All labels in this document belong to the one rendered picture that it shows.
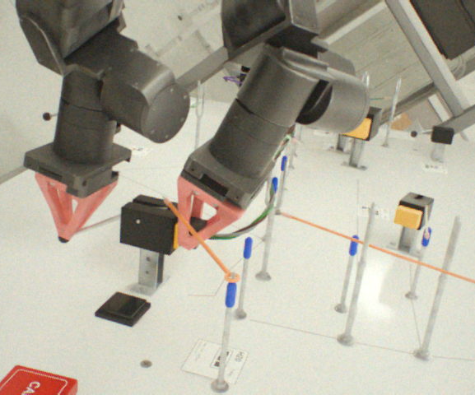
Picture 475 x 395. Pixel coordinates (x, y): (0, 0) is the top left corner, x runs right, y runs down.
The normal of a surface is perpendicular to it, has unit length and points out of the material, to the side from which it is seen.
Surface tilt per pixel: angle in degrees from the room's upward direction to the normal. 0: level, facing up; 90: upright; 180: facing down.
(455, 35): 90
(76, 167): 39
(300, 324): 49
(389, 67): 90
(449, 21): 90
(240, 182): 26
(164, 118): 55
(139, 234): 94
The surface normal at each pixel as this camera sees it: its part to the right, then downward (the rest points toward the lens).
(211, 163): 0.47, -0.78
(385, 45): -0.11, 0.48
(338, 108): 0.56, 0.51
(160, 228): -0.31, 0.32
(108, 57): -0.11, -0.60
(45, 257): 0.11, -0.92
